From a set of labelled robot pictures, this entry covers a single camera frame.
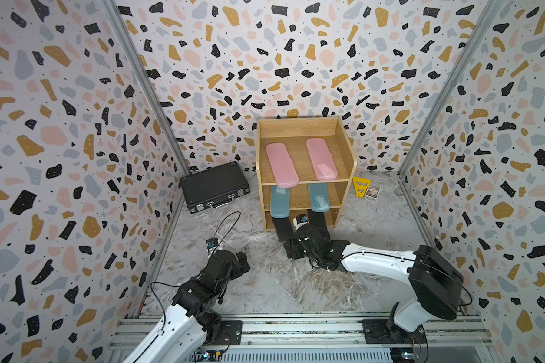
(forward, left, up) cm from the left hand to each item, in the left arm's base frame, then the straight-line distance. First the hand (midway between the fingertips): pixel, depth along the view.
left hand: (239, 258), depth 80 cm
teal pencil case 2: (+21, -30, +8) cm, 37 cm away
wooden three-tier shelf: (+32, -21, +22) cm, 44 cm away
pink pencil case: (+24, -16, +22) cm, 36 cm away
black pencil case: (+21, -30, -8) cm, 38 cm away
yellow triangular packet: (+43, -56, -11) cm, 72 cm away
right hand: (+5, -18, -1) cm, 19 cm away
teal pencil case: (+21, -14, +6) cm, 26 cm away
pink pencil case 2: (+23, -30, +22) cm, 44 cm away
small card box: (+38, -60, -10) cm, 72 cm away
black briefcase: (+39, +18, -6) cm, 44 cm away
